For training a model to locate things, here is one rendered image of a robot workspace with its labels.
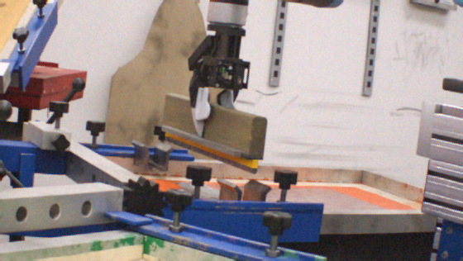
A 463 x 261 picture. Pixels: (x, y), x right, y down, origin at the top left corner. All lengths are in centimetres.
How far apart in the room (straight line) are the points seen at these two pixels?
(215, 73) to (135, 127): 212
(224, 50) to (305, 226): 37
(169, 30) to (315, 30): 69
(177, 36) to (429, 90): 133
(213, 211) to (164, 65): 240
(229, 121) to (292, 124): 250
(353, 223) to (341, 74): 267
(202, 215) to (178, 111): 46
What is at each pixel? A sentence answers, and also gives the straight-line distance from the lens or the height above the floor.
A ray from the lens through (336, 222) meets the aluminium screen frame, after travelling 178.
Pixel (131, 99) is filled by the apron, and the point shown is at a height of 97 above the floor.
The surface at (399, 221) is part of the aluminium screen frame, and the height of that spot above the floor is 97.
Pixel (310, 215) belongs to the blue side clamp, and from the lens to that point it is 173.
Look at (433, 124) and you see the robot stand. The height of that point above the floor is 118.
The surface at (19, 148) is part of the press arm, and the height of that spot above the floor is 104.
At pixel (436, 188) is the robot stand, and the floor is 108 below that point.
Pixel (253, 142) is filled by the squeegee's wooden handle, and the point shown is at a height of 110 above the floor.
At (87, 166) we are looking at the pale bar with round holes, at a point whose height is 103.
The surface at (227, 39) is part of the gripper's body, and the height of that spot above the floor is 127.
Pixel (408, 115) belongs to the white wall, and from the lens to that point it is 467.
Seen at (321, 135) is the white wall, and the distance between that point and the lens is 442.
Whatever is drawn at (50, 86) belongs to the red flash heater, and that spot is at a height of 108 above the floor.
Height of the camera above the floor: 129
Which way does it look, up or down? 6 degrees down
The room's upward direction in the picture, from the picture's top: 7 degrees clockwise
